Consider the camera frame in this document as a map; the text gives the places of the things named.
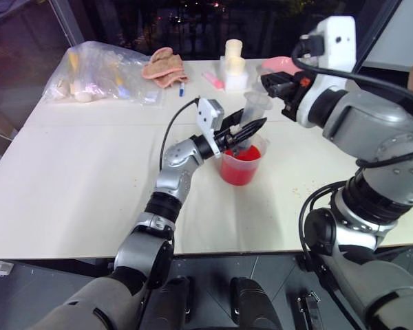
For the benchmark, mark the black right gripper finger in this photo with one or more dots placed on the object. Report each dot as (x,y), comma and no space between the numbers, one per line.
(274,92)
(273,78)

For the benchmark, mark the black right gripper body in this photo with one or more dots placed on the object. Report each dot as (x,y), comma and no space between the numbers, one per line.
(292,94)

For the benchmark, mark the clear plastic bag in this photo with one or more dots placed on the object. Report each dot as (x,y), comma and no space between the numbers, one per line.
(100,68)

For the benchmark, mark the white power adapter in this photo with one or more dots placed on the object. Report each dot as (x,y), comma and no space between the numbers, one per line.
(1,266)

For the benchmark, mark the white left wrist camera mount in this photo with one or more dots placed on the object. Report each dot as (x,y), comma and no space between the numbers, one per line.
(206,115)

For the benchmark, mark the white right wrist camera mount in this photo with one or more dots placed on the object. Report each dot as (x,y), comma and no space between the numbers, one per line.
(334,44)

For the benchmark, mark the dark rounded shape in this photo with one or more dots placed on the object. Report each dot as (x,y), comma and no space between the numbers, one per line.
(251,304)

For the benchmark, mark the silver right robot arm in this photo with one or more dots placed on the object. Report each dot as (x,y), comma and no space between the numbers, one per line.
(382,123)

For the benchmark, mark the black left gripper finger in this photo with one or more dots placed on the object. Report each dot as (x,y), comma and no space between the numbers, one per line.
(234,116)
(249,128)

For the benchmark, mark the black metal bracket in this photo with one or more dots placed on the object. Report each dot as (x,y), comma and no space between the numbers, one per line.
(309,304)

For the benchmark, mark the beige pink towel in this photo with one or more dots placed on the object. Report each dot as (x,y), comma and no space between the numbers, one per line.
(165,67)

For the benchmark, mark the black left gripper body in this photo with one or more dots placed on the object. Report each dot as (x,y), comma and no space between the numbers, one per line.
(224,139)

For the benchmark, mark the pink plastic bowl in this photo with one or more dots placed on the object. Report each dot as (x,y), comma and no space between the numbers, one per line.
(278,64)

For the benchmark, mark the small clear zip bag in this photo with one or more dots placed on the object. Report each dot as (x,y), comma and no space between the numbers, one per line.
(153,98)

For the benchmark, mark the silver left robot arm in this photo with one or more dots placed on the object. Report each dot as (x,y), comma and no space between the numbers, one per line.
(179,161)

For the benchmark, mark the cream plastic cup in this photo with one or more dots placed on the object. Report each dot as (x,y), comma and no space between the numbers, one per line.
(234,48)
(236,65)

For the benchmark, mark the clear plastic syringe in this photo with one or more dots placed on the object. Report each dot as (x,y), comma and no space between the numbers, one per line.
(255,108)

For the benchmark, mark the clear cup with red liquid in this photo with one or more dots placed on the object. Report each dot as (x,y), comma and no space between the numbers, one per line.
(241,165)

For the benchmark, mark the dark framed panel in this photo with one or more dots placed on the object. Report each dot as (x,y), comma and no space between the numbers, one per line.
(392,38)

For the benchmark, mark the blue white marker pen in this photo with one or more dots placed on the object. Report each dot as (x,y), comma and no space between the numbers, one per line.
(181,90)

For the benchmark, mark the pink highlighter pen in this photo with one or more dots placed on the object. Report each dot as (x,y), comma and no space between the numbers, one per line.
(213,80)

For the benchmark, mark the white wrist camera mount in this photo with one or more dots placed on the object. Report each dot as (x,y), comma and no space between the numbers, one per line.
(206,115)
(334,44)

